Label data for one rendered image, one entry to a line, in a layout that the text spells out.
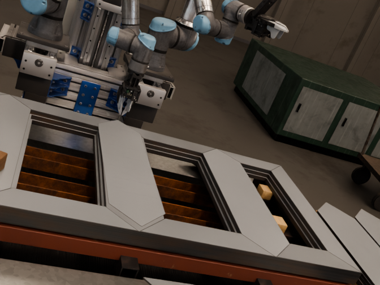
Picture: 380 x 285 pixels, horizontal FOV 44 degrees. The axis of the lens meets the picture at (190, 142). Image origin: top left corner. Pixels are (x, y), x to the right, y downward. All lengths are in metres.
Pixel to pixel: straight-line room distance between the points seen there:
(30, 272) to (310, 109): 4.61
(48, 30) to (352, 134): 4.44
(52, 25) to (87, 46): 0.21
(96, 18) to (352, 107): 4.04
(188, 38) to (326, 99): 3.47
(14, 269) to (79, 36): 1.39
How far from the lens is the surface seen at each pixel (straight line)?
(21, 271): 1.30
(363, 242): 1.99
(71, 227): 1.33
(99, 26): 2.34
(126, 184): 1.55
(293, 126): 5.58
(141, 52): 1.93
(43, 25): 2.19
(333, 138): 5.88
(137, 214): 1.42
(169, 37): 2.26
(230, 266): 1.50
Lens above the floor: 1.60
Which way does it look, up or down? 21 degrees down
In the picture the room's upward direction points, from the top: 22 degrees clockwise
